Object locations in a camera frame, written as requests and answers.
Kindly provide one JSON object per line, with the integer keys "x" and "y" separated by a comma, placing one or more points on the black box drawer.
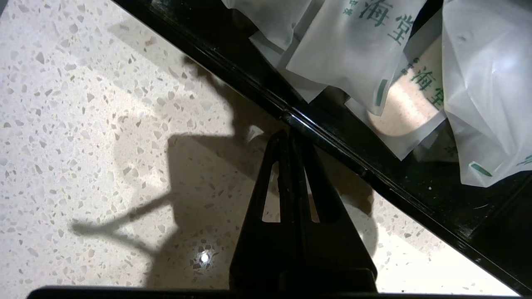
{"x": 374, "y": 153}

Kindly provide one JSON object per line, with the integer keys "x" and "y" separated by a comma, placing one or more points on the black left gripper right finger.
{"x": 332, "y": 253}

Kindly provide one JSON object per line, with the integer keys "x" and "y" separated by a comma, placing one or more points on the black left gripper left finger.
{"x": 262, "y": 253}

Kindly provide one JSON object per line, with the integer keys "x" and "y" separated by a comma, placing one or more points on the white crumpled pouch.
{"x": 490, "y": 91}

